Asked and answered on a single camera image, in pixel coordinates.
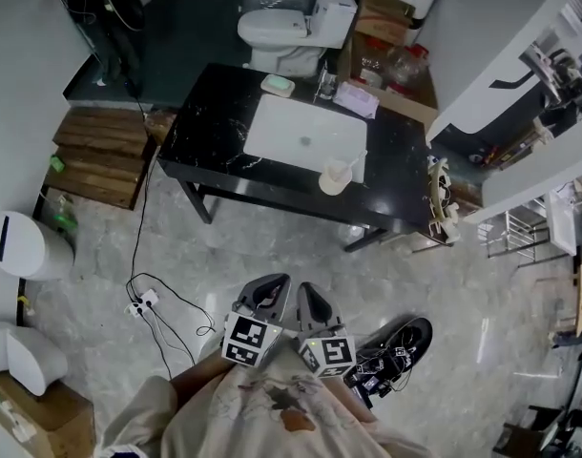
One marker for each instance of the beige plastic rack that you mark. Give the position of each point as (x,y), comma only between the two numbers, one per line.
(441,198)

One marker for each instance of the white toothbrush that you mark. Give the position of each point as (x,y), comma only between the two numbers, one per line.
(352,162)

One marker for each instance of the green soap dish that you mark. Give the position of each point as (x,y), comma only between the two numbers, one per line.
(276,84)

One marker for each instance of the white trash bin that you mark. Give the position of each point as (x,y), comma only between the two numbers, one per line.
(26,246)

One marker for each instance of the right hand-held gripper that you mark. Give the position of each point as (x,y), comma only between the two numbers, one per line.
(319,320)

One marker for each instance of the green bottle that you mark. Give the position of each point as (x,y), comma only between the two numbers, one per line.
(66,215)

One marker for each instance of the white power strip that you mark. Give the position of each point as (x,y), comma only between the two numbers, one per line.
(143,302)

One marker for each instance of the white rounded stool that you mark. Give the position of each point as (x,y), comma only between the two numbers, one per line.
(28,358)

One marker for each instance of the white toilet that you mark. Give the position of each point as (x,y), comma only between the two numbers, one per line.
(281,31)

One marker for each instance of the black round electronics base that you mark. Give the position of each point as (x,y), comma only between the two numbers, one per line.
(401,346)

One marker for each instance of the clear jar red lid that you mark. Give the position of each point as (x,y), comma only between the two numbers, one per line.
(405,65)

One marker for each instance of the wooden pallet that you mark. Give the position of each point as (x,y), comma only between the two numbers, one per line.
(100,155)

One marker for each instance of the small green box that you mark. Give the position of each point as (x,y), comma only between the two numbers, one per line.
(57,162)

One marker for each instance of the open cardboard box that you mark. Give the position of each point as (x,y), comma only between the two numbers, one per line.
(384,14)

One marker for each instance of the beige cup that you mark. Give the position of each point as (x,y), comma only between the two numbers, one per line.
(334,181)

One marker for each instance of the white partition panel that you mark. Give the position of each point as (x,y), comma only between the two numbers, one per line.
(491,55)

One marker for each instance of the person's left forearm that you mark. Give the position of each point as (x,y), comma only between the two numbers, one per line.
(200,372)

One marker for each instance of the pink wipes packet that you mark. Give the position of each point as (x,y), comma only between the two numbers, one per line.
(355,99)

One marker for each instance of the person's beige printed shirt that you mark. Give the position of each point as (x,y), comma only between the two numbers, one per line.
(272,418)

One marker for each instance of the black marble vanity table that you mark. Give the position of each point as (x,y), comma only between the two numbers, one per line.
(214,127)

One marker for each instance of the brown cardboard box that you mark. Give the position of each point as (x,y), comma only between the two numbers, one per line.
(57,418)

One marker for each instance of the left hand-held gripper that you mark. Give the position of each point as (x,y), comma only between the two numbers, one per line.
(266,311)

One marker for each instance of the white sink basin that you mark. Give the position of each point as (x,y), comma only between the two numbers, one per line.
(305,127)

